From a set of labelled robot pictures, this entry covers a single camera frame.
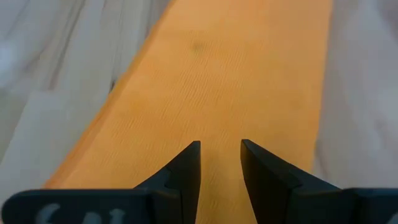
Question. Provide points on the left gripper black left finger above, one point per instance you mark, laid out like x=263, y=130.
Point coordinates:
x=174, y=199

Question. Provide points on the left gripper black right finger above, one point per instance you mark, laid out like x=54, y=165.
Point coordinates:
x=295, y=202

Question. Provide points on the orange microfiber towel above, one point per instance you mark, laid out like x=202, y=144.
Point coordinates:
x=224, y=77

